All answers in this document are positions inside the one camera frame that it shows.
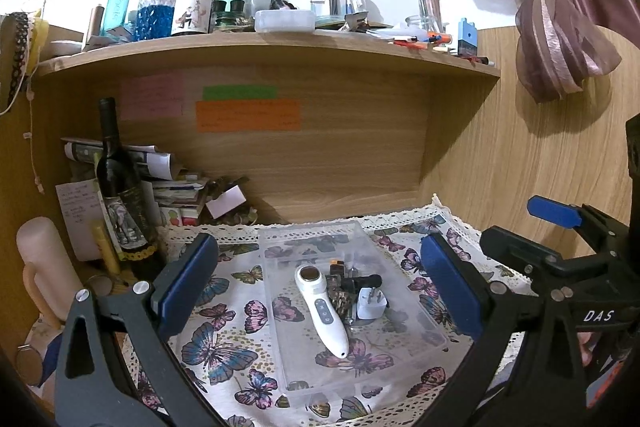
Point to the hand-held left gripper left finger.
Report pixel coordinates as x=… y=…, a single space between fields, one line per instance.
x=187 y=279

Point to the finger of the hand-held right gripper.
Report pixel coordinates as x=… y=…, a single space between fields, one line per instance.
x=520 y=249
x=555 y=212

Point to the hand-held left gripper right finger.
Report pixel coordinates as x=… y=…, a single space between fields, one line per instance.
x=450 y=287

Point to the clear plastic box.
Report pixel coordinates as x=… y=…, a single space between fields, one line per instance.
x=400 y=307

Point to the white plug adapter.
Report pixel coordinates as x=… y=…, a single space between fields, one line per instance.
x=371 y=306

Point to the black cylindrical charger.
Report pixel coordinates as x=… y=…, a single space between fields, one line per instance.
x=362 y=282

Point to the camouflage pattern lighter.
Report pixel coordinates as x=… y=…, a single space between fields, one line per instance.
x=341 y=303

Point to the small black orange item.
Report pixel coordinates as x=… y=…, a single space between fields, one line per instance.
x=338 y=268

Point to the white handheld massager device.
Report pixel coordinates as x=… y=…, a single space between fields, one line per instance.
x=320 y=307

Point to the butterfly print lace cloth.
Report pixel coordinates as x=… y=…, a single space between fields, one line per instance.
x=225 y=347

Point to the small white cardboard box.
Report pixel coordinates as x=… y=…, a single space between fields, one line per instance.
x=226 y=203

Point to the yellow taper candle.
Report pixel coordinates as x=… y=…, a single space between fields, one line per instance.
x=106 y=252

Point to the pile of papers and magazines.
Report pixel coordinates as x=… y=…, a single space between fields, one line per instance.
x=170 y=187

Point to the dark wine bottle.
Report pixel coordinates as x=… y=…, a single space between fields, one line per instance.
x=122 y=197

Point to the white handwritten paper note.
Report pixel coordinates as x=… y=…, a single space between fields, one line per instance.
x=77 y=217

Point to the white pillar candle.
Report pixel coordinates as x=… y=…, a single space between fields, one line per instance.
x=45 y=272

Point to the pink curtain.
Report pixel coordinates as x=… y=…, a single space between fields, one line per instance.
x=560 y=7

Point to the orange sticky note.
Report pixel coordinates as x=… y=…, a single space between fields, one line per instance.
x=247 y=116

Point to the round metal disc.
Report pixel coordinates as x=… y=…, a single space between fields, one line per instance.
x=29 y=363

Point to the pink sticky note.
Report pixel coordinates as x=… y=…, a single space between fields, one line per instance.
x=151 y=97

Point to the green sticky note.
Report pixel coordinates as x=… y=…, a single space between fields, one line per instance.
x=239 y=93

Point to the blue block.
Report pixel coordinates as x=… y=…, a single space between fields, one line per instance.
x=467 y=38

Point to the pile of pens and lighters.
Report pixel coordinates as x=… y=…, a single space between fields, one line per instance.
x=422 y=42

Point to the small glass jar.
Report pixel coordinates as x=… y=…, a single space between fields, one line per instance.
x=417 y=26

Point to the clear cylinder jar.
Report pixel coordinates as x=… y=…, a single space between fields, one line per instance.
x=431 y=9

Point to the wooden shelf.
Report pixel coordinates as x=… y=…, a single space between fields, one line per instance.
x=280 y=52

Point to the faceted glass bottle blue beads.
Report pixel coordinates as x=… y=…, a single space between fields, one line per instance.
x=156 y=14

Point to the brown tube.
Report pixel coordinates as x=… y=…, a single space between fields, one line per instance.
x=96 y=27

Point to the white oval plastic container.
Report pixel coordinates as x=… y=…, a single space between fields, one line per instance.
x=285 y=21

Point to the teal liquid bottle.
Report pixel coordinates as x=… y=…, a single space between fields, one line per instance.
x=117 y=12

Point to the black lace ribbon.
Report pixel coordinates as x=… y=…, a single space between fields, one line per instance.
x=17 y=57

